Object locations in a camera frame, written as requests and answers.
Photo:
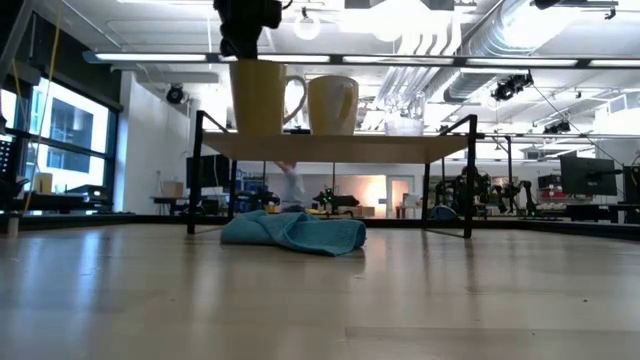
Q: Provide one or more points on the clear glass mug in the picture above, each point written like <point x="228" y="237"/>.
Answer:
<point x="404" y="125"/>

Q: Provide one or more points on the wooden shelf black metal legs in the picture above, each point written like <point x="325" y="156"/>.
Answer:
<point x="335" y="149"/>

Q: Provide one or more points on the round pendant lamp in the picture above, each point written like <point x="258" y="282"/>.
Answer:
<point x="306" y="27"/>

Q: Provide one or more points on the overhead LED light bar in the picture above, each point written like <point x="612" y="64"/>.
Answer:
<point x="150" y="57"/>

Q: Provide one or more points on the black computer monitor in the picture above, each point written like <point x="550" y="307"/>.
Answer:
<point x="587" y="176"/>
<point x="212" y="171"/>

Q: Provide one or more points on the person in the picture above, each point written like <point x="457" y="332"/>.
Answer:
<point x="292" y="187"/>

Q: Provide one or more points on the cardboard box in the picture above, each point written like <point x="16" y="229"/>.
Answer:
<point x="172" y="189"/>

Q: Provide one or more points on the background robot green lights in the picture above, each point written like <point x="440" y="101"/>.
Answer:
<point x="332" y="200"/>

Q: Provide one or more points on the blue microfibre cloth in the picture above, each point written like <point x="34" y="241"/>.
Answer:
<point x="310" y="232"/>

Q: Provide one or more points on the black desktop tray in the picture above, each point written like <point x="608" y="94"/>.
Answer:
<point x="87" y="193"/>

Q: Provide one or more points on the yellow box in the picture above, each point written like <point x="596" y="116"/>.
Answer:
<point x="43" y="183"/>

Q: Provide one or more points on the black equipment rack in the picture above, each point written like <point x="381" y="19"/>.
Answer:
<point x="5" y="160"/>

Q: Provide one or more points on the background black robot station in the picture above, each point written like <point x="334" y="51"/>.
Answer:
<point x="482" y="192"/>

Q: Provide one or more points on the black ceiling device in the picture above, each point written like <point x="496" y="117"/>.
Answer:
<point x="556" y="127"/>

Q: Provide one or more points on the red storage bins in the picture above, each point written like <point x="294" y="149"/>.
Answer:
<point x="550" y="192"/>

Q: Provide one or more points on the black round ceiling camera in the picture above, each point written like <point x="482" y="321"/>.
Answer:
<point x="175" y="94"/>

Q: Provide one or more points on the window with black frame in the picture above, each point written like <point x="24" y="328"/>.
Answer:
<point x="70" y="130"/>

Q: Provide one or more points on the silver ventilation duct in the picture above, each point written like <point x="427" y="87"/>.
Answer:
<point x="500" y="35"/>

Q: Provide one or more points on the black ceiling camera cluster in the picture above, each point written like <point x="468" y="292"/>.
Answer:
<point x="510" y="86"/>

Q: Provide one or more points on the white bracket post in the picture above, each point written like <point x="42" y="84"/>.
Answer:
<point x="13" y="226"/>

